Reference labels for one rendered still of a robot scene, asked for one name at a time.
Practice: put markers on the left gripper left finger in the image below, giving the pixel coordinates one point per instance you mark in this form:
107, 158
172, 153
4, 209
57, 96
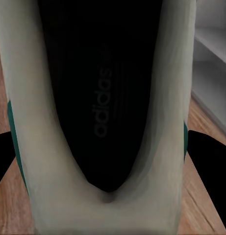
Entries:
7, 152

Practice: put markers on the gym shoe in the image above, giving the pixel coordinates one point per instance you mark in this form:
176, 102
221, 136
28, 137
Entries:
98, 98

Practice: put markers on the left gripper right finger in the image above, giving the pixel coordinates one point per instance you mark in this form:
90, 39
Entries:
209, 158

